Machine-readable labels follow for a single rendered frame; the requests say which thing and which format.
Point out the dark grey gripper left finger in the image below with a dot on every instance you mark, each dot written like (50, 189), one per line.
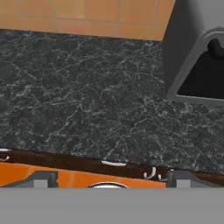
(43, 176)

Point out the white black round object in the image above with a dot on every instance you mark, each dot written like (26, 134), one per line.
(108, 185)

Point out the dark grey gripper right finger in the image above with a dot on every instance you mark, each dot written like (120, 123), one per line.
(178, 175)

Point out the grey microwave oven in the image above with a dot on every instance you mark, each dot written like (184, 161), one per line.
(180, 26)

